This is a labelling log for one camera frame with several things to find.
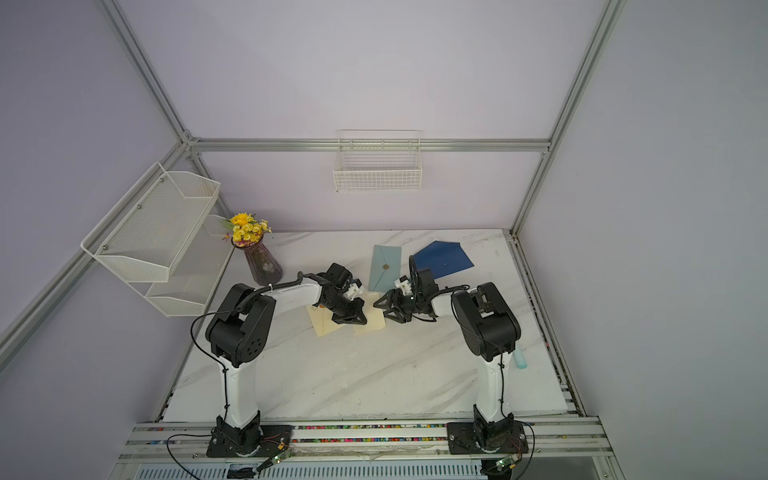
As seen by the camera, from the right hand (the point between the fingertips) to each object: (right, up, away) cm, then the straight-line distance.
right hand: (380, 312), depth 95 cm
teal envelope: (+1, +14, +15) cm, 20 cm away
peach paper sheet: (-2, -2, 0) cm, 2 cm away
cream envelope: (-19, -2, -1) cm, 19 cm away
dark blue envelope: (+24, +18, +19) cm, 35 cm away
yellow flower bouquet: (-39, +26, -9) cm, 48 cm away
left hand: (-5, -3, -1) cm, 6 cm away
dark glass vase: (-39, +16, +3) cm, 43 cm away
